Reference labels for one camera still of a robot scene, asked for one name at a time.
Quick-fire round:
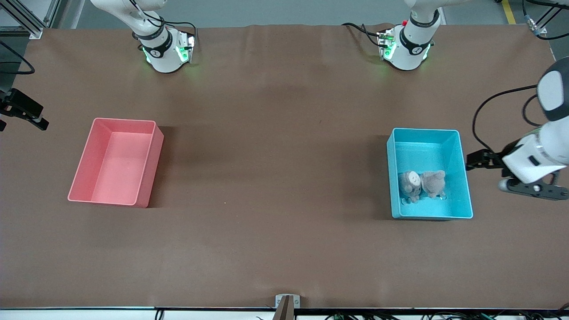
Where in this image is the small grey white-faced plush toy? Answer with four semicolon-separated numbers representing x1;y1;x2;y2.
420;170;447;199

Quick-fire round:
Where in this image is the grey plush toy with limbs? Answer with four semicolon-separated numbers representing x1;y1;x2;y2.
398;170;423;204

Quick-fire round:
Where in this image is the blue plastic box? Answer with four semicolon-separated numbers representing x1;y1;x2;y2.
386;128;474;220

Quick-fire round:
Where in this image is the pink plastic box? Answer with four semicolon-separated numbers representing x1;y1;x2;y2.
68;117;164;208

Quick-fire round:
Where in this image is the brown table cover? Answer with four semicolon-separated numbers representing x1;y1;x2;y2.
0;23;569;309

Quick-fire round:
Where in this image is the brown narrow bar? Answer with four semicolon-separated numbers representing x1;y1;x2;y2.
272;296;295;320

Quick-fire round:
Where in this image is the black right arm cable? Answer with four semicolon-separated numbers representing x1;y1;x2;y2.
0;41;35;75

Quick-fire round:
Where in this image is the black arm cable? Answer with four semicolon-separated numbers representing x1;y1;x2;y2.
0;41;35;75
472;0;569;154

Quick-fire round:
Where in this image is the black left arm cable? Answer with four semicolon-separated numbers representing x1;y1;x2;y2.
472;0;569;154

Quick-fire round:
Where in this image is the aluminium frame profile with bracket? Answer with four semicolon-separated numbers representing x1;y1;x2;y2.
0;0;44;40
531;0;569;35

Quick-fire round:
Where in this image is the plain aluminium frame profile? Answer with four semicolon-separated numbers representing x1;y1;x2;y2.
42;0;61;28

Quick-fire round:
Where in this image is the black right base cable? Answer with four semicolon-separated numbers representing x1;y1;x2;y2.
164;21;198;49

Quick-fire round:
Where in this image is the black base cable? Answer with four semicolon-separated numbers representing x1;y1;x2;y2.
341;22;384;47
164;21;198;49

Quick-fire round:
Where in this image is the black left base cable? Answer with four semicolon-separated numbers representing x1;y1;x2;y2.
341;22;384;47

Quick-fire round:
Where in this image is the grey metal table bracket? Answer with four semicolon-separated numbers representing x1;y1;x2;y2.
275;294;301;309

